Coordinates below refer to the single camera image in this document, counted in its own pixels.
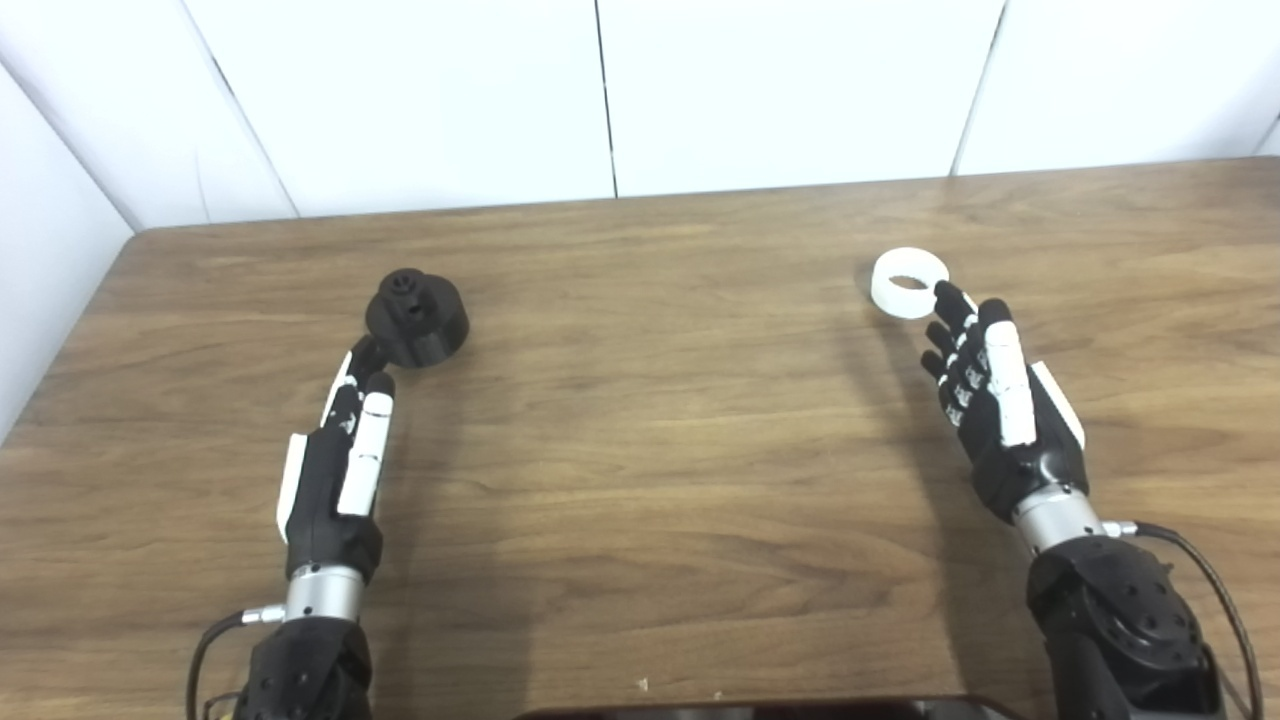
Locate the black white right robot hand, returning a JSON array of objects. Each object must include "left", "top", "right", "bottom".
[{"left": 919, "top": 281, "right": 1091, "bottom": 525}]

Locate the white plastic ring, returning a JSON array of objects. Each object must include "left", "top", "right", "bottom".
[{"left": 870, "top": 247, "right": 951, "bottom": 321}]

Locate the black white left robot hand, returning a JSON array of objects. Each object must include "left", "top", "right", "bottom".
[{"left": 276, "top": 336, "right": 397, "bottom": 583}]

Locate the round black plastic part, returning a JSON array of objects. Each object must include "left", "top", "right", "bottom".
[{"left": 364, "top": 268, "right": 471, "bottom": 369}]

